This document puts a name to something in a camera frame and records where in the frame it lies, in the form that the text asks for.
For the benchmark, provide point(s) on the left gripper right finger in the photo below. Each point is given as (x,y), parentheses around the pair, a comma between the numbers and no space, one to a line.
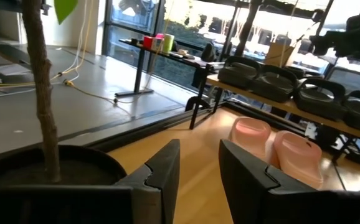
(248,193)

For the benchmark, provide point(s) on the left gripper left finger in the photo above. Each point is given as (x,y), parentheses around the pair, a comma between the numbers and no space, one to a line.
(155,193)

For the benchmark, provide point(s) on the cardboard box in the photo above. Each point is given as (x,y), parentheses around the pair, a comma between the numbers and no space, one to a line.
(278,56)

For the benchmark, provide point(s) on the black background desk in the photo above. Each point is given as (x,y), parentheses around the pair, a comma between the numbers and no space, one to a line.
(141,68)

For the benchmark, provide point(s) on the potted green plant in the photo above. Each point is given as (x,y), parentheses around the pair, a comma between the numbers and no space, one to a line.
(43,93)

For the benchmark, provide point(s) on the yellow-green cup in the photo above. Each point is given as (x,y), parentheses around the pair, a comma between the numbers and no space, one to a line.
(168,43)

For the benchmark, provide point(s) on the red container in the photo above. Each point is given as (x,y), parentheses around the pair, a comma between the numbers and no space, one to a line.
(148,42)

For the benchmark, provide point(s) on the black frame wooden shelf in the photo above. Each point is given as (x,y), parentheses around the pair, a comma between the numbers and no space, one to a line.
(279,105)

